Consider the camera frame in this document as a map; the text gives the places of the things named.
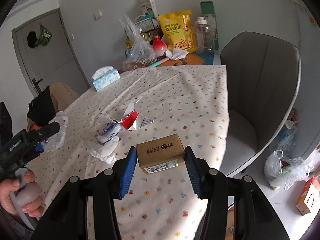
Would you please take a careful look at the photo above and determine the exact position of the white tissue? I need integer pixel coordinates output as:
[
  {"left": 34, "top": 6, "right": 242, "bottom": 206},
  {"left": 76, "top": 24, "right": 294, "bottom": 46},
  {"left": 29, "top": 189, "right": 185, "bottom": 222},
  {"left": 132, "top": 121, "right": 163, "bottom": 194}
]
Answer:
[{"left": 87, "top": 135, "right": 119, "bottom": 164}]

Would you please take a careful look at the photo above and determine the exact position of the brown cardboard box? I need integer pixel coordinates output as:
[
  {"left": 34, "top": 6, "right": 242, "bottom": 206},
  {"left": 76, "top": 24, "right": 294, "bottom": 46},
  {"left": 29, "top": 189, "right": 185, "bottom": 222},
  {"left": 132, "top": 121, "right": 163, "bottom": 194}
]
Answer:
[{"left": 136, "top": 134, "right": 185, "bottom": 174}]

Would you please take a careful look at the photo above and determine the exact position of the blue white tissue pack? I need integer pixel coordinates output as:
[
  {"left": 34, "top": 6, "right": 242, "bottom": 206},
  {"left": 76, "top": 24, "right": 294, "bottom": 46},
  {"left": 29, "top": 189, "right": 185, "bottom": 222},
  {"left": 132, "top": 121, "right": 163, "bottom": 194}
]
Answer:
[{"left": 94, "top": 115, "right": 122, "bottom": 144}]

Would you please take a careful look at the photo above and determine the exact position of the crushed clear plastic bottle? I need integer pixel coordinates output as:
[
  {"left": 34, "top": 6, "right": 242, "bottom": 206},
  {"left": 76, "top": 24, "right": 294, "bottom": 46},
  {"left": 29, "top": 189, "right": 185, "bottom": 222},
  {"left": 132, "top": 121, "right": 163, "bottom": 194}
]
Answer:
[{"left": 36, "top": 111, "right": 69, "bottom": 152}]

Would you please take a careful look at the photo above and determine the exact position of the red white torn carton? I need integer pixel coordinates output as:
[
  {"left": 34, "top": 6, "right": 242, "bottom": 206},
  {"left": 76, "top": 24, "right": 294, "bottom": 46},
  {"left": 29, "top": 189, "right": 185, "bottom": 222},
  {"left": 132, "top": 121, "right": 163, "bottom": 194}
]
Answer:
[{"left": 120, "top": 103, "right": 153, "bottom": 131}]

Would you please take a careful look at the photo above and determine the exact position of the person's left hand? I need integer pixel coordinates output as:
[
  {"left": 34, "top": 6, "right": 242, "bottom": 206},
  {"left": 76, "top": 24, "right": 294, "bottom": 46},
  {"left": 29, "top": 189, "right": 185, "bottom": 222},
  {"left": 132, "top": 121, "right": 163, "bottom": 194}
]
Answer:
[{"left": 1, "top": 170, "right": 44, "bottom": 218}]

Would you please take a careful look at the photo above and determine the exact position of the floral tablecloth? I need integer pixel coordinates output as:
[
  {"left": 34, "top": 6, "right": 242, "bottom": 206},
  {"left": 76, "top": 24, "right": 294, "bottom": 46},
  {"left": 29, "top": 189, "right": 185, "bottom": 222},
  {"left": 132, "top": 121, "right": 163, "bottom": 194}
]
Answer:
[{"left": 28, "top": 65, "right": 229, "bottom": 239}]

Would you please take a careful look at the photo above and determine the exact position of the tan chair with black cloth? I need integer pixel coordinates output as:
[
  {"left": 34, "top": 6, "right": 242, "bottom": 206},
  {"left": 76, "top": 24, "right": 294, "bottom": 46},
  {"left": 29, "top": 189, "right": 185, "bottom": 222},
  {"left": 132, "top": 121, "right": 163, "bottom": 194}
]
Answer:
[{"left": 27, "top": 82, "right": 79, "bottom": 131}]

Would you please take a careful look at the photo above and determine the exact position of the plastic bag on floor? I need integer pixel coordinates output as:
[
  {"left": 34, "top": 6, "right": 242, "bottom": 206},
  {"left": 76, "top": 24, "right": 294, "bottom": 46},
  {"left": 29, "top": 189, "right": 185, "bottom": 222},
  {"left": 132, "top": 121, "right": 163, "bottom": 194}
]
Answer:
[{"left": 264, "top": 149, "right": 311, "bottom": 191}]

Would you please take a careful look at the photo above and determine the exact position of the blue tissue box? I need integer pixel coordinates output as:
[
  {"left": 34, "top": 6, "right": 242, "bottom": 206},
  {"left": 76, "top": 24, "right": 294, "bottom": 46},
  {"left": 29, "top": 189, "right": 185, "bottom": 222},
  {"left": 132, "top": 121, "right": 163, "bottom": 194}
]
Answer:
[{"left": 92, "top": 66, "right": 120, "bottom": 92}]

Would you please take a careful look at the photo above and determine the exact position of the green teal pen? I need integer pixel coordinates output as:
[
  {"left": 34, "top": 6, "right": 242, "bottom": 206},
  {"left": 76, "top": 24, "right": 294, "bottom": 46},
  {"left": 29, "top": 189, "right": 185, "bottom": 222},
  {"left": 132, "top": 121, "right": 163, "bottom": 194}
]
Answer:
[{"left": 149, "top": 57, "right": 170, "bottom": 68}]

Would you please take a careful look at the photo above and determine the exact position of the grey door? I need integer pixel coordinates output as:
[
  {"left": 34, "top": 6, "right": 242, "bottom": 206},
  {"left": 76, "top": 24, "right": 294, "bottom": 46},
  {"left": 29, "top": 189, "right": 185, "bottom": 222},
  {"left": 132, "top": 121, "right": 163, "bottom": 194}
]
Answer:
[{"left": 11, "top": 9, "right": 90, "bottom": 97}]

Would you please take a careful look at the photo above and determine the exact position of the clear plastic bag on table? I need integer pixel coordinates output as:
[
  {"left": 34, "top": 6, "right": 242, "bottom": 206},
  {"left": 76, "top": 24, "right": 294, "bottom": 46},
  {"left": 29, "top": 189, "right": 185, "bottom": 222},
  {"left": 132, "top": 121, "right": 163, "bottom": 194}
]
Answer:
[{"left": 119, "top": 14, "right": 157, "bottom": 66}]

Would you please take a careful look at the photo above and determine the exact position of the white crumpled napkin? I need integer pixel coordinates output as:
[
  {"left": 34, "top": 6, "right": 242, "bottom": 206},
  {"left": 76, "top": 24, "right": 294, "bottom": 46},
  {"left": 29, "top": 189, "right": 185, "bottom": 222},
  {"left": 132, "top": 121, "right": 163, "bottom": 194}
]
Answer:
[{"left": 165, "top": 48, "right": 189, "bottom": 61}]

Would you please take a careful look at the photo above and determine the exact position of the red white vase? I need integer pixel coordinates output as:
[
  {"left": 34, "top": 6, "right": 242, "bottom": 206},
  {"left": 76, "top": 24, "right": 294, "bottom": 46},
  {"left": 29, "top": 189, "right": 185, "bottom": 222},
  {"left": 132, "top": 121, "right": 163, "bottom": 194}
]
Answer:
[{"left": 152, "top": 35, "right": 167, "bottom": 57}]

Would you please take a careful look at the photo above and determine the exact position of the orange cardboard gift box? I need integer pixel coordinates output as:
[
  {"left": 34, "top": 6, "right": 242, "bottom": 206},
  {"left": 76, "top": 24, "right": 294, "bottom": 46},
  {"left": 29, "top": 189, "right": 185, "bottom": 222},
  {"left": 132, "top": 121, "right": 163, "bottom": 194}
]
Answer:
[{"left": 296, "top": 177, "right": 319, "bottom": 216}]

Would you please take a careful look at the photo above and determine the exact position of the yellow liquid bottle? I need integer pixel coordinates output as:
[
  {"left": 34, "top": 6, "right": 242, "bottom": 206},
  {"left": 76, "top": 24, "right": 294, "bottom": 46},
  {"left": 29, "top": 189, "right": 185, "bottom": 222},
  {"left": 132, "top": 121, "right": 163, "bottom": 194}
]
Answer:
[{"left": 125, "top": 37, "right": 132, "bottom": 50}]

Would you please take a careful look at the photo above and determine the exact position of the grey upholstered chair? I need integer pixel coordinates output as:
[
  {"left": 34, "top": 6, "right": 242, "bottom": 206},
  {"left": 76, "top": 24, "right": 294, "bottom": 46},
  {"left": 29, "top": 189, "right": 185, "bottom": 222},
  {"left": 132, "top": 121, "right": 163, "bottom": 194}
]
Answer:
[{"left": 220, "top": 31, "right": 301, "bottom": 177}]

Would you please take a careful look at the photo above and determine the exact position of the clear plastic water jug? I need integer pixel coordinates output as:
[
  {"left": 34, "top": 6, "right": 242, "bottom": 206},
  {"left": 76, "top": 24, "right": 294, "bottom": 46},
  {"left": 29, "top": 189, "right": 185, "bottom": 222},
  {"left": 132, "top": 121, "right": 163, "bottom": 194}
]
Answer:
[{"left": 192, "top": 17, "right": 215, "bottom": 54}]

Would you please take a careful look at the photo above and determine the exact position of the yellow snack bag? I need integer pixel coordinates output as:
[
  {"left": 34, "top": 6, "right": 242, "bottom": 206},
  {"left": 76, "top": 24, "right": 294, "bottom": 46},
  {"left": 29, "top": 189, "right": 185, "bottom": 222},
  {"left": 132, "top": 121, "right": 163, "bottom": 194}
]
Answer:
[{"left": 158, "top": 10, "right": 196, "bottom": 53}]

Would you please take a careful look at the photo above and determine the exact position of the green tall box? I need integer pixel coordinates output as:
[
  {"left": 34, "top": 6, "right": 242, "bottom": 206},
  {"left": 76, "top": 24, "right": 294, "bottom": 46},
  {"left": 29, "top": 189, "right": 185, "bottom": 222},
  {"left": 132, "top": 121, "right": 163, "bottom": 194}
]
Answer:
[{"left": 200, "top": 1, "right": 219, "bottom": 50}]

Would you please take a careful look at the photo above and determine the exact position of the white milk carton box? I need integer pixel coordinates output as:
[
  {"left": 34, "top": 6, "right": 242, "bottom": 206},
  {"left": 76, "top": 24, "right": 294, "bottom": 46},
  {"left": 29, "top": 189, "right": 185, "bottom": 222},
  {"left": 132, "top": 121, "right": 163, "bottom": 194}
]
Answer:
[{"left": 134, "top": 0, "right": 158, "bottom": 18}]

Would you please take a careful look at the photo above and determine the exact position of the black wire basket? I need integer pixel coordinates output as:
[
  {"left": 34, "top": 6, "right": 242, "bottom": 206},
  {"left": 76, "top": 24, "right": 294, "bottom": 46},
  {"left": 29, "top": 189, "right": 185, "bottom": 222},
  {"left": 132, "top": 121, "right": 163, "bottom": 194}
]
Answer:
[{"left": 135, "top": 18, "right": 159, "bottom": 33}]

